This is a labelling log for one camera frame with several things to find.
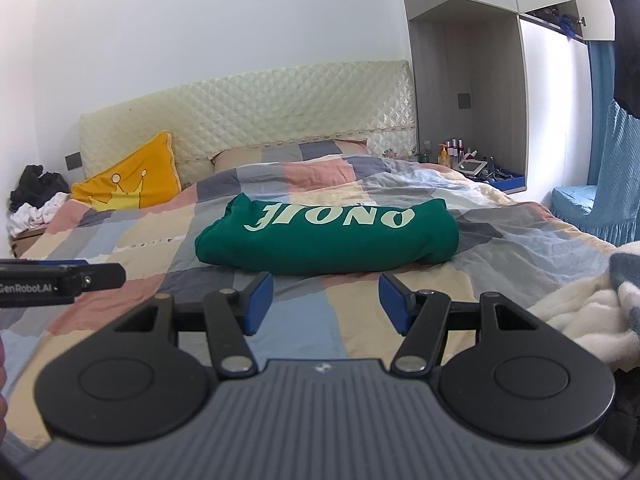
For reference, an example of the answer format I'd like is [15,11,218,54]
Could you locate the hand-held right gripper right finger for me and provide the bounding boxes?
[378,273,543,376]

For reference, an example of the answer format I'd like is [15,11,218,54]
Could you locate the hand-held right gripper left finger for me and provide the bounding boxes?
[114,271,275,378]

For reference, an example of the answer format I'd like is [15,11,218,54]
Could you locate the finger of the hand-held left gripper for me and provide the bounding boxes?
[40,259,127,303]

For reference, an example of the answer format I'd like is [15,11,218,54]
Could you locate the green zip hoodie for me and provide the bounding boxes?
[195,192,460,276]

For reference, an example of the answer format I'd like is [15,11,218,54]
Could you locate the pile of dark and white clothes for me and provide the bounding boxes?
[7,164,71,233]

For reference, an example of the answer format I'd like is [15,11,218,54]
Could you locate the cardboard box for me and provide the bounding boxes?
[9,225,49,261]

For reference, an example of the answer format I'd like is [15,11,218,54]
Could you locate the yellow crown print pillow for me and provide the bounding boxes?
[71,131,181,212]

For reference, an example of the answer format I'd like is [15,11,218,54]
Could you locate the checkered patchwork quilt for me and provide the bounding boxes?
[0,140,621,451]

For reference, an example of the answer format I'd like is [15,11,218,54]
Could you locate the patchwork pillow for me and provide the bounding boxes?
[210,137,371,173]

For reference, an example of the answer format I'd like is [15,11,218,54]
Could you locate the cluster of cosmetic bottles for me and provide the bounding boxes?
[436,137,479,171]

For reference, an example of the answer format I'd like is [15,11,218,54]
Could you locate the blue tray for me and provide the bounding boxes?
[492,172,527,195]

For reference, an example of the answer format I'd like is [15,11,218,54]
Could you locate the white fluffy blanket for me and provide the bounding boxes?
[529,240,640,376]

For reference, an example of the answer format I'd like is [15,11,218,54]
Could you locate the cream quilted headboard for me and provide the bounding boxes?
[79,59,417,191]

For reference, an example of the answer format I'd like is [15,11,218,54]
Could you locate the blue covered chair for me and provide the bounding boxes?
[550,40,640,246]

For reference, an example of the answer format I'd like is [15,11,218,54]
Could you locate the blue plastic item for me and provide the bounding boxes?
[559,14,584,40]

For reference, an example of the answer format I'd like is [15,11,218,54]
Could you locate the dark hanging garment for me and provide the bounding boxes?
[597,0,640,118]

